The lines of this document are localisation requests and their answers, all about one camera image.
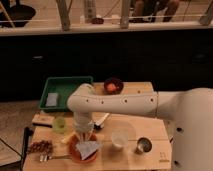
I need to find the grey towel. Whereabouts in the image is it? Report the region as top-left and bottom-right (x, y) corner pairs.
(76, 141), (101, 160)

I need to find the dark bowl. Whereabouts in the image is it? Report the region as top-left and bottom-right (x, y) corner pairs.
(104, 77), (124, 95)

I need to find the orange fruit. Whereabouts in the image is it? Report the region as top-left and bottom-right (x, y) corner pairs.
(107, 83), (117, 92)

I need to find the green cup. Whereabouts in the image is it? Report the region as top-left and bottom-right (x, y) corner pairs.
(52, 116), (66, 134)

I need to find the white cup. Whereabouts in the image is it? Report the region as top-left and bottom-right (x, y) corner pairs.
(111, 130), (128, 150)

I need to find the red bowl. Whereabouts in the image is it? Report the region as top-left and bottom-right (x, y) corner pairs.
(68, 133), (99, 163)

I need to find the green plastic tray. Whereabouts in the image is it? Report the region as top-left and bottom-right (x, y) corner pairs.
(39, 76), (93, 112)

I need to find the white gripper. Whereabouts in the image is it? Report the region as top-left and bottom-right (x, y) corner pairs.
(74, 121), (94, 137)

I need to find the silver fork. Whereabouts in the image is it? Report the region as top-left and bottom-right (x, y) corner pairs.
(39, 155), (70, 162)

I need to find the wooden block brush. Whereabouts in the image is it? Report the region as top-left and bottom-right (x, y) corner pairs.
(32, 114), (54, 127)

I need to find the grey sponge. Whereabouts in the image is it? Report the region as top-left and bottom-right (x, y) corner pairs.
(46, 93), (59, 107)

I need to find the red grapes bunch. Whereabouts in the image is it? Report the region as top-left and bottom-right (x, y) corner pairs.
(27, 140), (53, 154)

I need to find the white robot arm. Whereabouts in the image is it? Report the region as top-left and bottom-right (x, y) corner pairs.
(67, 84), (213, 171)

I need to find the metal cup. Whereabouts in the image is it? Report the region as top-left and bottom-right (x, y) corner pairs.
(137, 137), (152, 154)

